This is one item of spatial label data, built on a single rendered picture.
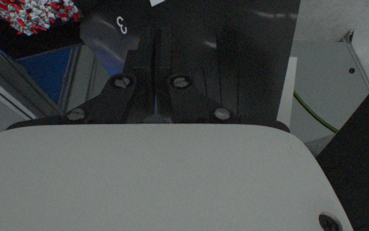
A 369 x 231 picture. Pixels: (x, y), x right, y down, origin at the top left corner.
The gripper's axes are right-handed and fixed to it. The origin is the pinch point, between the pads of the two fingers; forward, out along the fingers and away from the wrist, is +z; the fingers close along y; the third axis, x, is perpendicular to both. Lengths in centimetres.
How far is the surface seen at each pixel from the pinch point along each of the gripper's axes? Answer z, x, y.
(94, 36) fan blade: 12.8, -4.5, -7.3
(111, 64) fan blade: 11.3, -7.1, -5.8
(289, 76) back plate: 25.2, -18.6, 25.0
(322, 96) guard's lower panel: 81, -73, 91
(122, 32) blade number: 10.9, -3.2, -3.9
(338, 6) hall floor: 122, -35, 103
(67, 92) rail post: 49, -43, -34
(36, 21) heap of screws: 23.0, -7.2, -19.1
